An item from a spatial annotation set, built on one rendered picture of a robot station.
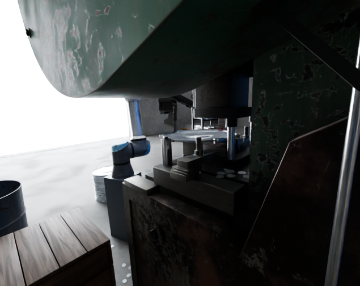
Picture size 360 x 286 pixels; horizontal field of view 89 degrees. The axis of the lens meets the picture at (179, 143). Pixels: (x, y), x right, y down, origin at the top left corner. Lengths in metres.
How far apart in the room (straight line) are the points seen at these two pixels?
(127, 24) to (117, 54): 0.03
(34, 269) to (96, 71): 0.80
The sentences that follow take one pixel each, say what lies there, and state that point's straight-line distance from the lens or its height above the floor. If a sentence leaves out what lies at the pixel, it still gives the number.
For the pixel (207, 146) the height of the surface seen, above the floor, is 0.76.
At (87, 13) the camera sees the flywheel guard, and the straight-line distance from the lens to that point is 0.31.
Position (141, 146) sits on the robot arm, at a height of 0.64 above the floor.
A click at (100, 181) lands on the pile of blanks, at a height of 0.22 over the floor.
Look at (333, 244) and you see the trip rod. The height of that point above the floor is 0.71.
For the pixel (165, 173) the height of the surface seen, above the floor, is 0.70.
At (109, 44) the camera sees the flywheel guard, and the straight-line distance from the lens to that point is 0.25.
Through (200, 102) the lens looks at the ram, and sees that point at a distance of 0.64.
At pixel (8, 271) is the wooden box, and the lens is 1.00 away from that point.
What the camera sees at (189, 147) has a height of 0.74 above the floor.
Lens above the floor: 0.90
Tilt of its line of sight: 11 degrees down
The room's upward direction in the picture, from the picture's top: 2 degrees counter-clockwise
